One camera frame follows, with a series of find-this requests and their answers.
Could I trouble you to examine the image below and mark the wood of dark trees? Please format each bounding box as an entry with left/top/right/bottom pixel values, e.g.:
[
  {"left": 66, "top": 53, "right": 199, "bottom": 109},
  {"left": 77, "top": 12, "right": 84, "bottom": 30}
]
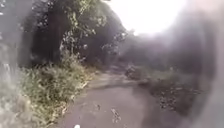
[{"left": 0, "top": 0, "right": 134, "bottom": 73}]

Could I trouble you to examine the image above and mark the hazy wood of trees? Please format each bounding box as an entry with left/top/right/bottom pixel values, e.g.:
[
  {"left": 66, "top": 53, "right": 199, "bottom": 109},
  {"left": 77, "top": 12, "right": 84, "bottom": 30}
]
[{"left": 116, "top": 0, "right": 224, "bottom": 84}]

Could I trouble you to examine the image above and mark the grass verge with weeds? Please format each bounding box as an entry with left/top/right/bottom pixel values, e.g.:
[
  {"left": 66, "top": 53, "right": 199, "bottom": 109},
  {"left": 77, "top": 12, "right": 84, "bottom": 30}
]
[{"left": 0, "top": 54, "right": 101, "bottom": 128}]

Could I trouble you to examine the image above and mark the grass verge with leaf litter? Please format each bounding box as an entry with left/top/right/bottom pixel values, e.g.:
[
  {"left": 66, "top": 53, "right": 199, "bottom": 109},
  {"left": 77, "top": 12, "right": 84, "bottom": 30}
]
[{"left": 124, "top": 64, "right": 224, "bottom": 128}]

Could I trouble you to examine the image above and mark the grey asphalt path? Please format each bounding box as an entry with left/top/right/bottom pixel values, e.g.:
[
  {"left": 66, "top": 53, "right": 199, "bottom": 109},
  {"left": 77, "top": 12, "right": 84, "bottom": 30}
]
[{"left": 49, "top": 64, "right": 188, "bottom": 128}]

